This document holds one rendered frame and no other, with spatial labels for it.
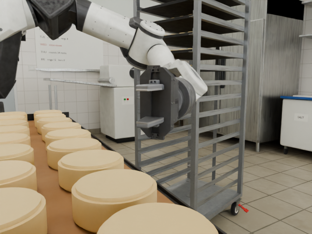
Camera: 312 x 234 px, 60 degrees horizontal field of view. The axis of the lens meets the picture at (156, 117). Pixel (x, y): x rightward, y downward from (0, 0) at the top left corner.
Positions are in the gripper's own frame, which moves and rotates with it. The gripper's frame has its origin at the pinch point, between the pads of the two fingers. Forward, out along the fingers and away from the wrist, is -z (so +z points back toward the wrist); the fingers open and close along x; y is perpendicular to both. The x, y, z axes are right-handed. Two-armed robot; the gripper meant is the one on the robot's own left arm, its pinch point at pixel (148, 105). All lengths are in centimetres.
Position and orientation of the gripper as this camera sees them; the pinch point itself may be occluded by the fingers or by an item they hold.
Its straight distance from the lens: 42.6
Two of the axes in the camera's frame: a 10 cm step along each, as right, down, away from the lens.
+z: 3.1, -1.3, 9.4
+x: 0.0, -9.9, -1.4
